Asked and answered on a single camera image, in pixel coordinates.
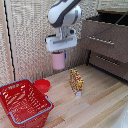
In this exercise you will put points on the colourful patterned snack box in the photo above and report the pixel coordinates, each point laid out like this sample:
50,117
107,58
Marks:
76,81

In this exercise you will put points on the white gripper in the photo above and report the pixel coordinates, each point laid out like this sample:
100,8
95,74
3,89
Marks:
61,42

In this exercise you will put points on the brown drawer cabinet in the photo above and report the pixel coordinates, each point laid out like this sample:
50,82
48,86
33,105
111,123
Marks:
110,40

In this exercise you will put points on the red shopping basket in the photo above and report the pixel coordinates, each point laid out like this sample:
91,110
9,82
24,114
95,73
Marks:
23,103

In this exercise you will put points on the pink mug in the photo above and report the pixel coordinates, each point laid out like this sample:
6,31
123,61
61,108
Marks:
58,60

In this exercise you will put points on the red bowl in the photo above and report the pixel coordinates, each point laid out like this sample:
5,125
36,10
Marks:
42,85

